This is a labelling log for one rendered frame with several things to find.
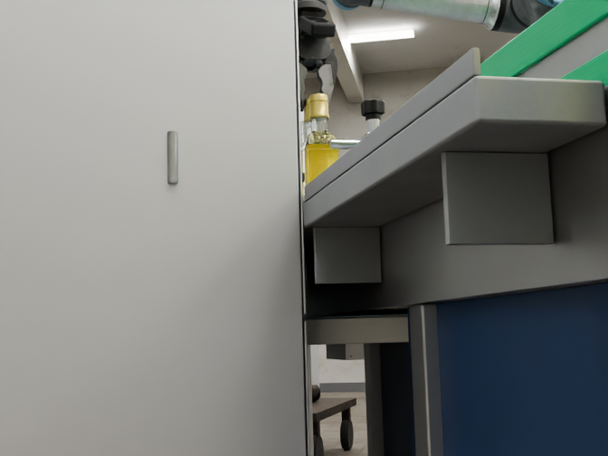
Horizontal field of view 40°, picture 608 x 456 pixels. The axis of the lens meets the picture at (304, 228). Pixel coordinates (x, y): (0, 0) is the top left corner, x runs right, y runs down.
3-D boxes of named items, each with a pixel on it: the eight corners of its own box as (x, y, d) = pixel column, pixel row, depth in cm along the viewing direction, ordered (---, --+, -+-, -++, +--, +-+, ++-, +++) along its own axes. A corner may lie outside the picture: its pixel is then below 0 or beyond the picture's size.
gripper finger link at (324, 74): (331, 117, 165) (322, 71, 166) (338, 109, 160) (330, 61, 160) (316, 118, 165) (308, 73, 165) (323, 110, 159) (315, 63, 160)
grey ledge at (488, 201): (245, 302, 141) (243, 236, 143) (296, 301, 143) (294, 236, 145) (483, 229, 49) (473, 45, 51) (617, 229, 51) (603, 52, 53)
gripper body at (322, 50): (322, 76, 168) (320, 18, 169) (333, 61, 160) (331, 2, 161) (284, 74, 166) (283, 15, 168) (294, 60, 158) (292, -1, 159)
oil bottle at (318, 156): (304, 251, 152) (300, 135, 154) (334, 250, 153) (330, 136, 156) (311, 247, 146) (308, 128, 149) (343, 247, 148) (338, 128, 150)
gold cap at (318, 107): (322, 122, 155) (321, 99, 156) (332, 118, 152) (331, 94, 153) (306, 120, 153) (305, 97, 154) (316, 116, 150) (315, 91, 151)
